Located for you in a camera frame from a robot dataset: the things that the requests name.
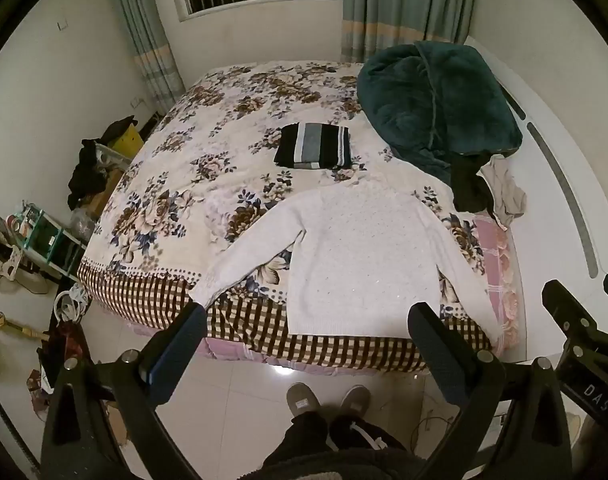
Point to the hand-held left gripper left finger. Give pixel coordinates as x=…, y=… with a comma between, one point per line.
x=176, y=347

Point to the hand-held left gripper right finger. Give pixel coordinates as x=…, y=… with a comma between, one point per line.
x=434, y=350

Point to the white knit sweater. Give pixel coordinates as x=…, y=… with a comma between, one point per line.
x=364, y=260

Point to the black clothes pile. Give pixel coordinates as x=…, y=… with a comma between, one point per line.
x=86, y=170

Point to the pink floral bed sheet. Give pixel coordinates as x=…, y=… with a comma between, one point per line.
x=505, y=270

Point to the person's right grey shoe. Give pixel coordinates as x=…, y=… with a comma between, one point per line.
x=355, y=400

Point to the person's grey shoe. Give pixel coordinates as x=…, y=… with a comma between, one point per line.
x=355, y=400
x=304, y=400

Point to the dark red bag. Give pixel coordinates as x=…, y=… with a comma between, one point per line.
x=66, y=342

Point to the beige cloth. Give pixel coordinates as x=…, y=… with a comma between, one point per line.
x=506, y=195

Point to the person's black pants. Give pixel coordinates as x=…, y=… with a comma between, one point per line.
x=334, y=437

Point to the person's left grey shoe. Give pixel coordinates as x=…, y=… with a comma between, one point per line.
x=304, y=400

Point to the black cloth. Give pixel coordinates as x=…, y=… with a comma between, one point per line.
x=469, y=185

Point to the green shelf rack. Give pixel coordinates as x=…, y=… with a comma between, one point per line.
x=51, y=242

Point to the brown cardboard box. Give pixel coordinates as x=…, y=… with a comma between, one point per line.
x=100, y=195

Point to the white bed headboard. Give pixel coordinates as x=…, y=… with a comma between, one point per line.
x=559, y=125

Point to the yellow box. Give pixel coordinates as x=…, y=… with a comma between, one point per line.
x=129, y=145

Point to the floral bed cover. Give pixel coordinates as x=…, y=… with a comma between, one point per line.
x=209, y=125

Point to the striped folded sweater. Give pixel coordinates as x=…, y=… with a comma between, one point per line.
x=314, y=145

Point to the dark green fleece blanket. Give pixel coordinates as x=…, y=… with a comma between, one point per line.
x=434, y=95

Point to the grey-green curtain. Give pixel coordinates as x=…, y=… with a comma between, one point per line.
x=404, y=5
x=144, y=25

